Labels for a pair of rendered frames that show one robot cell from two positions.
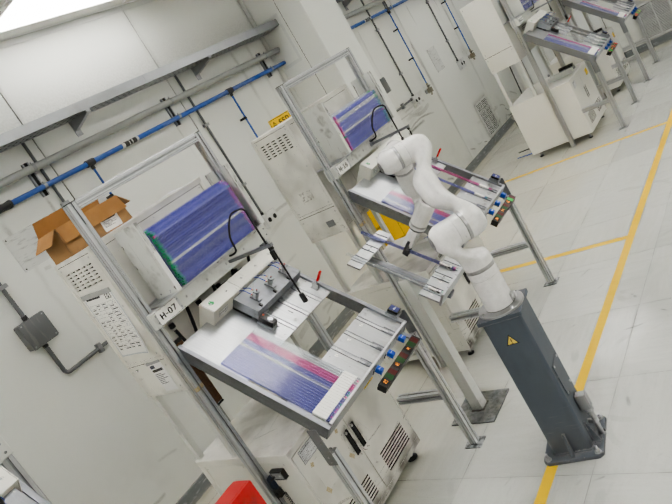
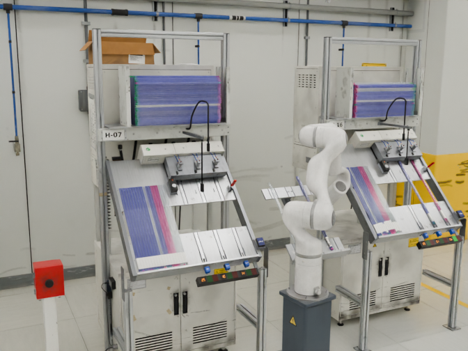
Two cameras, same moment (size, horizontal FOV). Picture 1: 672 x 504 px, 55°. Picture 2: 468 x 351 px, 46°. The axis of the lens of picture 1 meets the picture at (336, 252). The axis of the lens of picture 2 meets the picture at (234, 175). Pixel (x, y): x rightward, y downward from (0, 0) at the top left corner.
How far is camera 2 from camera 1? 1.05 m
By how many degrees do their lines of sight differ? 22
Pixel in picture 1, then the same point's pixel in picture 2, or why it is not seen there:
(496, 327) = (289, 303)
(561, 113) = not seen: outside the picture
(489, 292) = (299, 275)
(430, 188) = (313, 173)
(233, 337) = (143, 180)
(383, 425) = (211, 313)
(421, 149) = (331, 141)
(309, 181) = (311, 120)
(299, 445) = not seen: hidden behind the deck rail
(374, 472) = (178, 334)
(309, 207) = not seen: hidden behind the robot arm
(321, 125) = (343, 85)
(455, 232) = (299, 215)
